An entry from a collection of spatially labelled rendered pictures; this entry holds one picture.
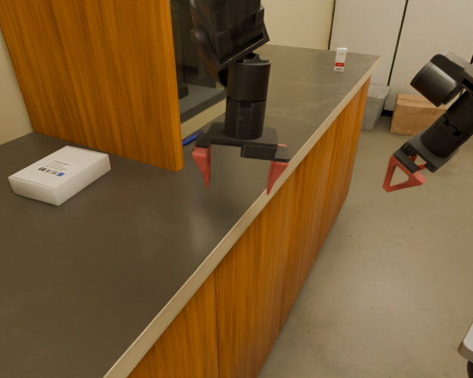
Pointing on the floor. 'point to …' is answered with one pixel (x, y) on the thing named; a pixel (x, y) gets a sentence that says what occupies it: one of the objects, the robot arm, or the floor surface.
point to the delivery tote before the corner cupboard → (374, 105)
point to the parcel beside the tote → (414, 114)
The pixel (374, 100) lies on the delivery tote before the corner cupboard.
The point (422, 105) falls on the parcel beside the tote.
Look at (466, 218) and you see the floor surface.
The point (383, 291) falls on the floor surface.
